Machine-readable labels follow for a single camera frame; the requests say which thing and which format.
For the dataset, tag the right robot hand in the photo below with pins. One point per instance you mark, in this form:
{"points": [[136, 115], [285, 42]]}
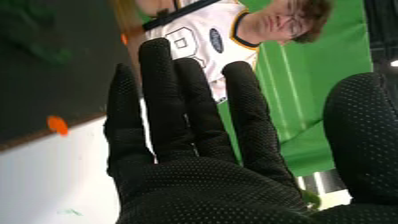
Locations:
{"points": [[202, 190]]}

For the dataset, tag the white sheet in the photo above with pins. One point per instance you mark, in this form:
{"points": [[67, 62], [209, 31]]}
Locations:
{"points": [[47, 180]]}

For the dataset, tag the dark mat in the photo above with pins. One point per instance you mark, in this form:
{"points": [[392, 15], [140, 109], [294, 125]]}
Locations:
{"points": [[60, 86]]}

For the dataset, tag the person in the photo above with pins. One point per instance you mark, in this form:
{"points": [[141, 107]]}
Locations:
{"points": [[202, 23]]}

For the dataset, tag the green sprig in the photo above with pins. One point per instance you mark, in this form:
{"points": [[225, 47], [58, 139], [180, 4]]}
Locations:
{"points": [[38, 36]]}

